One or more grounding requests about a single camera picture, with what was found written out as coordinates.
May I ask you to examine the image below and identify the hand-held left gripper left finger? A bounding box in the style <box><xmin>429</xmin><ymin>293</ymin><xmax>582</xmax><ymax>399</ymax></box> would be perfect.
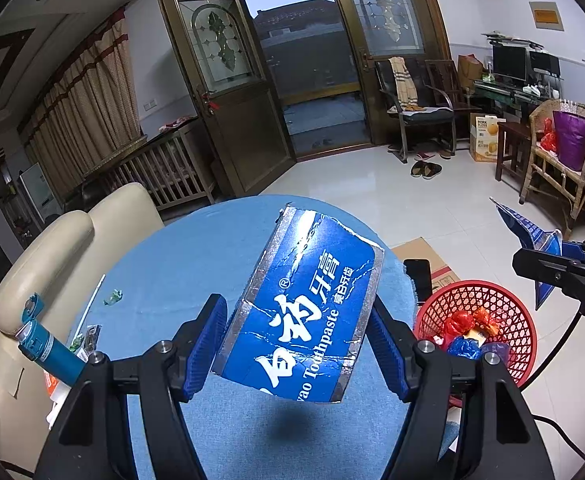
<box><xmin>32</xmin><ymin>294</ymin><xmax>228</xmax><ymax>480</ymax></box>

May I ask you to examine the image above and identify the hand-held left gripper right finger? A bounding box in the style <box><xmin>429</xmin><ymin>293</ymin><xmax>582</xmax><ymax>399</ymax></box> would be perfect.
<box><xmin>369</xmin><ymin>295</ymin><xmax>555</xmax><ymax>480</ymax></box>

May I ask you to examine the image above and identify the blue foil packet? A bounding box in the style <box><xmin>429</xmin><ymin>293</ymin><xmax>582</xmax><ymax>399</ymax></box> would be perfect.
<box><xmin>489</xmin><ymin>197</ymin><xmax>564</xmax><ymax>311</ymax></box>

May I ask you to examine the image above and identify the blue candy wrapper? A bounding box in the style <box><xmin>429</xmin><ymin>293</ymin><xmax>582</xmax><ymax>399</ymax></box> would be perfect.
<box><xmin>446</xmin><ymin>336</ymin><xmax>484</xmax><ymax>359</ymax></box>

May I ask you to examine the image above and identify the red plastic mesh basket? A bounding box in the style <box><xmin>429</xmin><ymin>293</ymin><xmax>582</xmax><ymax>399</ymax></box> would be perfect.
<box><xmin>413</xmin><ymin>280</ymin><xmax>538</xmax><ymax>408</ymax></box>

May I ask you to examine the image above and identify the orange red candy wrapper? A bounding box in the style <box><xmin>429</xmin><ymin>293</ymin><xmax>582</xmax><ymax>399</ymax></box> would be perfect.
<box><xmin>472</xmin><ymin>306</ymin><xmax>499</xmax><ymax>337</ymax></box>

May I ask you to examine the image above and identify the blue toothpaste box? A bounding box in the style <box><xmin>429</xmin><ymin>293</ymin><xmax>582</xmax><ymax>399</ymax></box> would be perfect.
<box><xmin>211</xmin><ymin>203</ymin><xmax>385</xmax><ymax>405</ymax></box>

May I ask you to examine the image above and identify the black phone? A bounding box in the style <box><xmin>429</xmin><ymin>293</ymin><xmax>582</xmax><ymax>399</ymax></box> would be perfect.
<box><xmin>403</xmin><ymin>258</ymin><xmax>434</xmax><ymax>307</ymax></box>

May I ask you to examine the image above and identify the blue table cloth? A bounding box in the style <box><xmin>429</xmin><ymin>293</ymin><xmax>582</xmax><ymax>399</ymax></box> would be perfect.
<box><xmin>67</xmin><ymin>194</ymin><xmax>460</xmax><ymax>480</ymax></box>

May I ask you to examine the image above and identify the brown cardboard box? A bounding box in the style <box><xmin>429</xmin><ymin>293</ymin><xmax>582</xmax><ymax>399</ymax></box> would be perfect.
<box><xmin>391</xmin><ymin>236</ymin><xmax>462</xmax><ymax>293</ymax></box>

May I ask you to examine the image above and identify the purple bag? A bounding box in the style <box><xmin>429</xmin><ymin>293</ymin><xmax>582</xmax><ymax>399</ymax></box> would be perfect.
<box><xmin>552</xmin><ymin>110</ymin><xmax>585</xmax><ymax>172</ymax></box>

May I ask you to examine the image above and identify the small silver packet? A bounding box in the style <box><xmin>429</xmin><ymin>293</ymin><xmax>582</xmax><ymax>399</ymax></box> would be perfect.
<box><xmin>83</xmin><ymin>325</ymin><xmax>103</xmax><ymax>363</ymax></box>

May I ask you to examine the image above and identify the red plastic bag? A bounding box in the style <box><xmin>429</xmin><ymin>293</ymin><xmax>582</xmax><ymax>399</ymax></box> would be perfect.
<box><xmin>539</xmin><ymin>117</ymin><xmax>559</xmax><ymax>153</ymax></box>

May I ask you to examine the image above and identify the dark wooden stool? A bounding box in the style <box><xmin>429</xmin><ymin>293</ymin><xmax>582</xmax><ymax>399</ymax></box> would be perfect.
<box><xmin>495</xmin><ymin>121</ymin><xmax>532</xmax><ymax>183</ymax></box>

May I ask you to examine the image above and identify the orange white carton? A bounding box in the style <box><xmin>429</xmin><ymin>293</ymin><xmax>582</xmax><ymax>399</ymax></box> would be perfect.
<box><xmin>469</xmin><ymin>112</ymin><xmax>507</xmax><ymax>162</ymax></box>

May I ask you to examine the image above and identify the wicker chair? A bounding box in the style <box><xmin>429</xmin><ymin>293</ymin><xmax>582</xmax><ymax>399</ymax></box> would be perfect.
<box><xmin>519</xmin><ymin>99</ymin><xmax>585</xmax><ymax>233</ymax></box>

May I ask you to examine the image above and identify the teal bottle with open cap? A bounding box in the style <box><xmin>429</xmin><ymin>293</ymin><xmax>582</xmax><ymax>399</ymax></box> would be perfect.
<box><xmin>17</xmin><ymin>294</ymin><xmax>87</xmax><ymax>386</ymax></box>

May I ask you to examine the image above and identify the white orange packet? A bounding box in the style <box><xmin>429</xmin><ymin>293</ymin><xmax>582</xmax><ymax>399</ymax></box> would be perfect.
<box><xmin>45</xmin><ymin>372</ymin><xmax>70</xmax><ymax>403</ymax></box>

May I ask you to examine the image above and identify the cream leather sofa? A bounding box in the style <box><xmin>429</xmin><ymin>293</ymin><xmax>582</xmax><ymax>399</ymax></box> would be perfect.
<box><xmin>0</xmin><ymin>182</ymin><xmax>166</xmax><ymax>480</ymax></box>

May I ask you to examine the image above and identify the glass computer desk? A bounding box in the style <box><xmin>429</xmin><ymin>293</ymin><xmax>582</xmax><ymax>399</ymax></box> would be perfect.
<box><xmin>472</xmin><ymin>77</ymin><xmax>563</xmax><ymax>126</ymax></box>

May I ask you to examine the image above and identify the wooden crib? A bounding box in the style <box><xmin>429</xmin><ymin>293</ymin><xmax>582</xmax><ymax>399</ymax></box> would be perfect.
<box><xmin>80</xmin><ymin>120</ymin><xmax>218</xmax><ymax>213</ymax></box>

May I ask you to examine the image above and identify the black computer monitor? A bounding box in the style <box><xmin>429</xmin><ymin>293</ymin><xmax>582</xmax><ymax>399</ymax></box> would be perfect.
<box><xmin>528</xmin><ymin>51</ymin><xmax>562</xmax><ymax>86</ymax></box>
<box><xmin>492</xmin><ymin>44</ymin><xmax>528</xmax><ymax>86</ymax></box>

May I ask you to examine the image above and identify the black metal chair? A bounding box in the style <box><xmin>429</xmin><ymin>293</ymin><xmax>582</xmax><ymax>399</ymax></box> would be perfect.
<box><xmin>375</xmin><ymin>56</ymin><xmax>457</xmax><ymax>163</ymax></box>

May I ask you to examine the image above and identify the brown paper bag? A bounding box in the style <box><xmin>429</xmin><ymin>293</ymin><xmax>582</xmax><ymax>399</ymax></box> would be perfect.
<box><xmin>457</xmin><ymin>54</ymin><xmax>485</xmax><ymax>88</ymax></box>

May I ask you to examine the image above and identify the dark wooden chair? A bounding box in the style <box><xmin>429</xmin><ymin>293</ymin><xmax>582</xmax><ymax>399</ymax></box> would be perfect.
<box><xmin>425</xmin><ymin>58</ymin><xmax>483</xmax><ymax>156</ymax></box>

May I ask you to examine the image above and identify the red patterned cloth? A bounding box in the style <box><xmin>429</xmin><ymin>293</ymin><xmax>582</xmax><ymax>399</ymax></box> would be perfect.
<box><xmin>156</xmin><ymin>116</ymin><xmax>199</xmax><ymax>134</ymax></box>

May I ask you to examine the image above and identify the white standing air conditioner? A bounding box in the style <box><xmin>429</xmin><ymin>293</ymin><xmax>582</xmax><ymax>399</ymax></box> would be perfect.
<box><xmin>19</xmin><ymin>162</ymin><xmax>62</xmax><ymax>221</ymax></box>

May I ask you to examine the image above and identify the brown glass panel door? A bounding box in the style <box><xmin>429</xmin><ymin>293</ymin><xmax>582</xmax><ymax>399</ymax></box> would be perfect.
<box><xmin>156</xmin><ymin>0</ymin><xmax>297</xmax><ymax>198</ymax></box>

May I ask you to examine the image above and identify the beige striped scarf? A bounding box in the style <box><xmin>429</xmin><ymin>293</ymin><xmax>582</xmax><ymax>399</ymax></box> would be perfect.
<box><xmin>388</xmin><ymin>56</ymin><xmax>440</xmax><ymax>113</ymax></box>

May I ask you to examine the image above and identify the beige curtain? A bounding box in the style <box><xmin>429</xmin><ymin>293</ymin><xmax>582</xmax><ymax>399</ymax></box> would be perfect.
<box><xmin>17</xmin><ymin>5</ymin><xmax>146</xmax><ymax>211</ymax></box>

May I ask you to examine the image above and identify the brown fixed glass door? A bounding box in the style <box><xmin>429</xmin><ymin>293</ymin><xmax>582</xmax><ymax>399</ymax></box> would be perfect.
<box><xmin>339</xmin><ymin>0</ymin><xmax>450</xmax><ymax>148</ymax></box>

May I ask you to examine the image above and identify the thick black cable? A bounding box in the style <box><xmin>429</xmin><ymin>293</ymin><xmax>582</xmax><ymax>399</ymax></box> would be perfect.
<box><xmin>519</xmin><ymin>307</ymin><xmax>585</xmax><ymax>391</ymax></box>

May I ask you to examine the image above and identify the thin black cable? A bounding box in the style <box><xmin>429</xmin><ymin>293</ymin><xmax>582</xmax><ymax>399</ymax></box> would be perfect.
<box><xmin>531</xmin><ymin>414</ymin><xmax>585</xmax><ymax>461</ymax></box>

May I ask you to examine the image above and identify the orange wall notice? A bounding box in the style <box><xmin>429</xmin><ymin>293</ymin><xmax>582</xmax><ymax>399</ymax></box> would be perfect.
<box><xmin>531</xmin><ymin>7</ymin><xmax>562</xmax><ymax>31</ymax></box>

